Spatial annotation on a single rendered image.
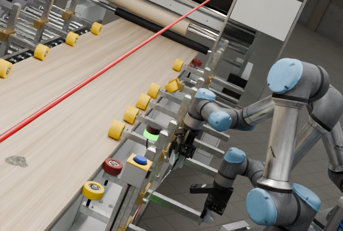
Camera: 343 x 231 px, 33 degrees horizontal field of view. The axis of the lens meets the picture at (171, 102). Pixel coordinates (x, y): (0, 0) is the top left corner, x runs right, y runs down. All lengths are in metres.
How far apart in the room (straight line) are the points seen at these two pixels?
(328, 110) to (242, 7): 2.60
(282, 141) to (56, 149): 0.96
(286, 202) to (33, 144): 1.03
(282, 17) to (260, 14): 0.18
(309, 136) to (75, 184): 0.88
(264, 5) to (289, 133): 2.87
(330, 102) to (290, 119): 0.35
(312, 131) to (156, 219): 2.03
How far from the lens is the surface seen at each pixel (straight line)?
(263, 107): 2.11
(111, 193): 2.80
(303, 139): 2.19
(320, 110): 2.18
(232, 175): 2.31
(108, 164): 2.39
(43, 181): 2.14
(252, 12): 4.67
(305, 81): 1.86
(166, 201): 2.42
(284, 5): 4.66
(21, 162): 2.19
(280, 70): 1.86
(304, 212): 1.97
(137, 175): 1.76
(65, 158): 2.34
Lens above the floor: 1.97
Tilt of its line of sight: 18 degrees down
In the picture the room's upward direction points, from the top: 23 degrees clockwise
